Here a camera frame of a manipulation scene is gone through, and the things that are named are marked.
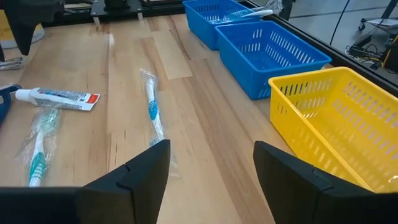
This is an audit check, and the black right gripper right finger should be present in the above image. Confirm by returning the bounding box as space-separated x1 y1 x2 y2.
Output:
252 141 379 224

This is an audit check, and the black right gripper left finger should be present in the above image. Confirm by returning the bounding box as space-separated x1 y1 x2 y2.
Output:
76 139 171 224

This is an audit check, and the silver nail clipper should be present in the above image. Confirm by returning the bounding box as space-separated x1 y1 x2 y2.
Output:
0 56 25 71

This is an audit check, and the white toothpaste tube red end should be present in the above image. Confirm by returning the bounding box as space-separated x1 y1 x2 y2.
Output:
14 87 101 112

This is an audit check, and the blue toothbrush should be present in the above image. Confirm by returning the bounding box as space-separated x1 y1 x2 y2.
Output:
139 68 183 179

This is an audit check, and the teal toothbrush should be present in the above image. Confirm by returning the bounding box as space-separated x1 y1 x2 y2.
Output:
14 106 62 188

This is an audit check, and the yellow canister white lid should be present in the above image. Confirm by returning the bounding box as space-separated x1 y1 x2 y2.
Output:
0 9 46 50

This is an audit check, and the yellow slotted plastic basket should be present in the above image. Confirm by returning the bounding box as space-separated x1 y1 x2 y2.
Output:
268 66 398 194

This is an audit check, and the blue slotted plastic basket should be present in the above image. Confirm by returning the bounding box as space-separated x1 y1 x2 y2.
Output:
182 0 274 51
215 20 333 101

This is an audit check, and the white toothbrush in clear wrapper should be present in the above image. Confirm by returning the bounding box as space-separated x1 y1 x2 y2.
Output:
207 8 274 25

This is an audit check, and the grey wheeled stand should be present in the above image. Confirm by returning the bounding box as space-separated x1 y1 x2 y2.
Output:
357 17 398 35

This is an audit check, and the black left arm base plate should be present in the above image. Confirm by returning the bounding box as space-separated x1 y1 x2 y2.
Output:
90 0 144 17

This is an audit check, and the tangled floor cable bundle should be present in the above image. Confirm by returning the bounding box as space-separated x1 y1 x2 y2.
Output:
344 33 398 74

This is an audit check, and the black floor cable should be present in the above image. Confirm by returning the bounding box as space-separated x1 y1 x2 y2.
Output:
328 0 351 47

